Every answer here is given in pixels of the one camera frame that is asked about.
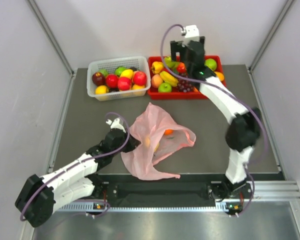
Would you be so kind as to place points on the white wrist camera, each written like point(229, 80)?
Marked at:
point(190, 32)
point(117, 123)

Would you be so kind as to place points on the green yellow mango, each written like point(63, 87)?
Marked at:
point(220, 75)

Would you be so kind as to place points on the small orange persimmon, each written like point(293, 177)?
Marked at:
point(181, 68)

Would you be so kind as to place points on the orange tangerine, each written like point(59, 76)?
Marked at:
point(168, 132)

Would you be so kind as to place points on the yellow lemon in basket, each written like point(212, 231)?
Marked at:
point(127, 73)

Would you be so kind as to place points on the red apple right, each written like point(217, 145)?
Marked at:
point(139, 78)

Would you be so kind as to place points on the yellow bell pepper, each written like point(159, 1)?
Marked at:
point(157, 67)

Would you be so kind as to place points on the green apple in basket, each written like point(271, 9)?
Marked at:
point(118, 71)

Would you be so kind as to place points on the peach left in tray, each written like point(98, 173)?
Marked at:
point(156, 81)

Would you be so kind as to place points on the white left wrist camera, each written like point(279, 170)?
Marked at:
point(117, 123)

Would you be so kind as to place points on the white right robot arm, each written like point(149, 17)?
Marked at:
point(243, 125)

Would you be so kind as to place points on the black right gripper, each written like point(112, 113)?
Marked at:
point(177, 47)

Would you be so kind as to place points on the white perforated plastic basket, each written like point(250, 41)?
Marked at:
point(139, 62)

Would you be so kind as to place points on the yellow lemon front left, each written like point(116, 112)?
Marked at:
point(101, 90)

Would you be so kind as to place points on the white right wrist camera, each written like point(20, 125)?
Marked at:
point(190, 32)

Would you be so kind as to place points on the purple grape bunch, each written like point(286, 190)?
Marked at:
point(184, 86)

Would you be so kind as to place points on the red plastic tray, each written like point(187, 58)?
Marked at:
point(174, 94)

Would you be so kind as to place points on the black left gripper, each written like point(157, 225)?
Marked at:
point(132, 144)

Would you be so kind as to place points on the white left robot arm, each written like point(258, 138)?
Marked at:
point(41, 196)

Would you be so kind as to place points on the dark red apple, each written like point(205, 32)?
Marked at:
point(98, 79)

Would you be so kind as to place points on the green pear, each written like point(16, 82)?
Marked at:
point(169, 62)

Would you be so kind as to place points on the yellow lemon front right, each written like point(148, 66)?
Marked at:
point(138, 87)

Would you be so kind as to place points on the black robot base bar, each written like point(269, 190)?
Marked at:
point(171, 193)

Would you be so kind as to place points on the green apple in tray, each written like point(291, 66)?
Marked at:
point(165, 88)

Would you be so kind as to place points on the pink plastic bag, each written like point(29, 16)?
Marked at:
point(153, 122)

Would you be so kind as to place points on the large green apple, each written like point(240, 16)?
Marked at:
point(211, 64)

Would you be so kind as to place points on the yellow banana bunch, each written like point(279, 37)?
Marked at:
point(169, 78)

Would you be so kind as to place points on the red apple left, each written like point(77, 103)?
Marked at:
point(112, 81)

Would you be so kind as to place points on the red apple front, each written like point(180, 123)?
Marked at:
point(124, 84)

